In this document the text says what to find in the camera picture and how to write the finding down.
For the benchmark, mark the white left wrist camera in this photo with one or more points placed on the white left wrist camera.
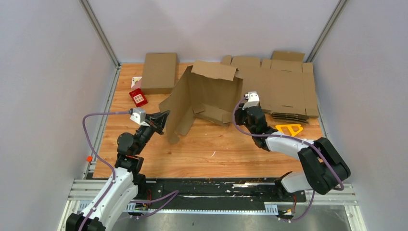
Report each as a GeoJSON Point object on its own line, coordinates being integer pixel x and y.
{"type": "Point", "coordinates": [138, 115]}

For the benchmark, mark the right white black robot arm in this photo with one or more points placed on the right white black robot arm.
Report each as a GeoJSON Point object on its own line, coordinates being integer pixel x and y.
{"type": "Point", "coordinates": [323, 169]}

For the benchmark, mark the brown cardboard box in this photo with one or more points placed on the brown cardboard box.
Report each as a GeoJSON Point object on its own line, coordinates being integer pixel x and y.
{"type": "Point", "coordinates": [159, 73]}
{"type": "Point", "coordinates": [205, 90]}

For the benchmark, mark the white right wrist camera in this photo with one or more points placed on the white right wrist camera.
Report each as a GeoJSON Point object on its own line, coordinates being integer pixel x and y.
{"type": "Point", "coordinates": [252, 99]}

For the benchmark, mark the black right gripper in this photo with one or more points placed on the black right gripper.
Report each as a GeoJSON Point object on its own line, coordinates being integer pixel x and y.
{"type": "Point", "coordinates": [238, 112]}

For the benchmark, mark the playing card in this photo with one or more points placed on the playing card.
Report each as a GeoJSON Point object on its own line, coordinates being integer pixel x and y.
{"type": "Point", "coordinates": [136, 83]}

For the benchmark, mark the stack of flat cardboard sheets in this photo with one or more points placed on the stack of flat cardboard sheets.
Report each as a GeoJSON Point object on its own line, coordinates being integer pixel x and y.
{"type": "Point", "coordinates": [284, 82]}

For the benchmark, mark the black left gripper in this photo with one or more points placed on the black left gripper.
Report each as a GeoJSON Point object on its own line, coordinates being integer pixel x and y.
{"type": "Point", "coordinates": [157, 121]}

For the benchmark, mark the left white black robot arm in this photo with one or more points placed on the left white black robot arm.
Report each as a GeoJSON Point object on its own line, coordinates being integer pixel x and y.
{"type": "Point", "coordinates": [125, 180]}

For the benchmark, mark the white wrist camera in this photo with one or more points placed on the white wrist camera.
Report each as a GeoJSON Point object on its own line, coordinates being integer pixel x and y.
{"type": "Point", "coordinates": [252, 99]}
{"type": "Point", "coordinates": [138, 115]}

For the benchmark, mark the red plastic window block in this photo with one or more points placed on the red plastic window block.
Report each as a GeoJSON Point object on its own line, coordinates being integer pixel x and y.
{"type": "Point", "coordinates": [138, 97]}

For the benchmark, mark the yellow plastic triangle block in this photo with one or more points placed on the yellow plastic triangle block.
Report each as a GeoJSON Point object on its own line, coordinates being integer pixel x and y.
{"type": "Point", "coordinates": [291, 129]}

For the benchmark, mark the closed brown cardboard box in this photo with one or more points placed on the closed brown cardboard box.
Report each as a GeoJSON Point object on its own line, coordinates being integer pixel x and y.
{"type": "Point", "coordinates": [159, 73]}

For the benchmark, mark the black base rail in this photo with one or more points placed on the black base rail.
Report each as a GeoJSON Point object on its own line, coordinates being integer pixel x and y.
{"type": "Point", "coordinates": [217, 194]}

